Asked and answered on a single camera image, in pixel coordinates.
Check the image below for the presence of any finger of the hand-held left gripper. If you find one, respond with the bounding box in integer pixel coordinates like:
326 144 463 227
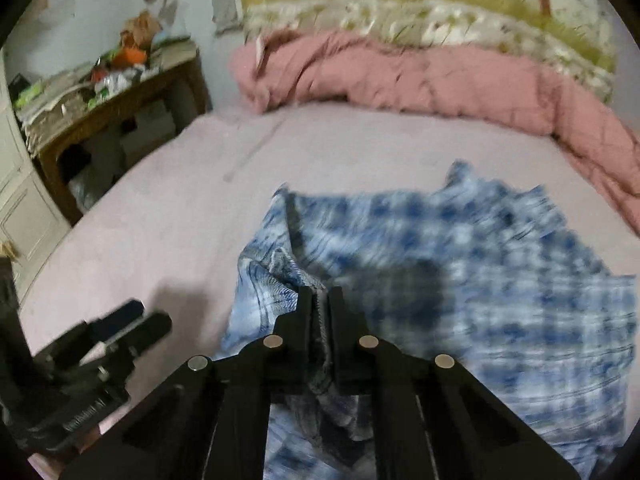
87 298 147 343
107 311 174 361

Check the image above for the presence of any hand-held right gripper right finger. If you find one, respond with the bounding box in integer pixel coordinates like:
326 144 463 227
327 286 583 480

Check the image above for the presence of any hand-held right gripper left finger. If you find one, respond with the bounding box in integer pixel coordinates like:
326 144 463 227
60 286 321 480

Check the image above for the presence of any blue plaid shirt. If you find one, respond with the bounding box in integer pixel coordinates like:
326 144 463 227
220 160 638 480

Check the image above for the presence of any white cabinet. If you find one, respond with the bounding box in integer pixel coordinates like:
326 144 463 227
0 50 71 306

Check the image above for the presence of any box under desk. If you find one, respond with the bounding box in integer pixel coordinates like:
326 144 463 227
120 100 178 161

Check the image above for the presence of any stack of papers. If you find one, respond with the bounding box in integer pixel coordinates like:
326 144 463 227
14 67 101 131

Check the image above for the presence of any brown wooden desk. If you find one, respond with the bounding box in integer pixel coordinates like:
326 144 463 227
22 45 213 226

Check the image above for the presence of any pink quilt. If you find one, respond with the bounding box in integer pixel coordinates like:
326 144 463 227
227 29 640 236

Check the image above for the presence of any orange packet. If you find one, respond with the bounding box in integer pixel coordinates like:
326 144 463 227
112 47 148 68

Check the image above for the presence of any stack of books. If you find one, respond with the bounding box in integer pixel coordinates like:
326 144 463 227
150 35 198 68

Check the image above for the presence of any stuffed toy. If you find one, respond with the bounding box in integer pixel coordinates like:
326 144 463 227
120 10 163 48

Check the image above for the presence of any tree print curtain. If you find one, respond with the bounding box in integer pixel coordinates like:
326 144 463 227
240 0 618 103

